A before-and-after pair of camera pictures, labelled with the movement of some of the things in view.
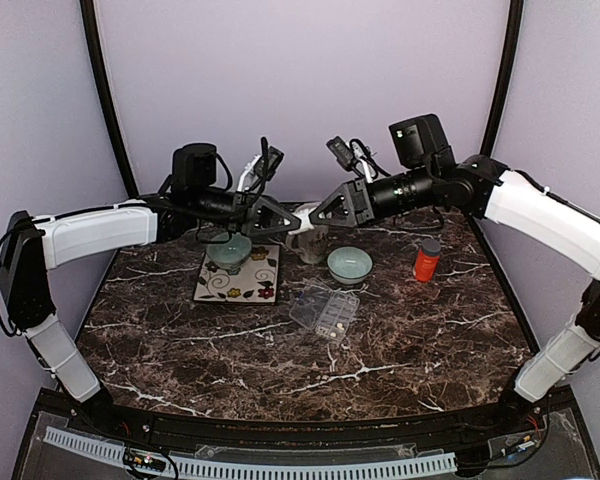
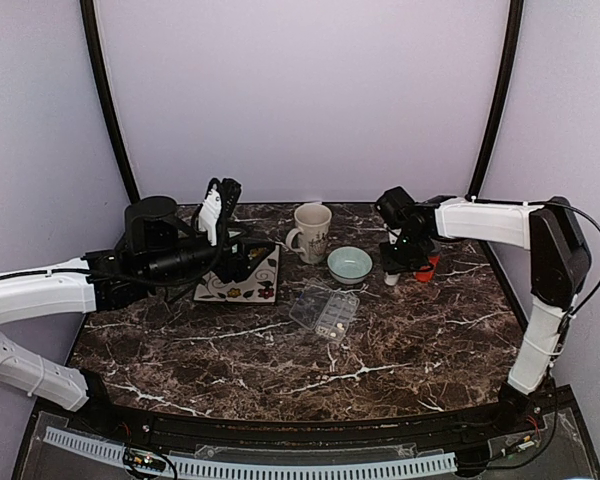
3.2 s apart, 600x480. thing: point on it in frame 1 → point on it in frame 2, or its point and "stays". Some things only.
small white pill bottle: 303,212 → 391,278
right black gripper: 363,207 → 390,264
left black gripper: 253,215 → 240,268
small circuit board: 144,459 stays
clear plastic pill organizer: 325,311 stays
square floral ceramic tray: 256,282 stays
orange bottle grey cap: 427,262 stays
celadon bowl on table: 349,265 stays
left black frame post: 100,74 stays
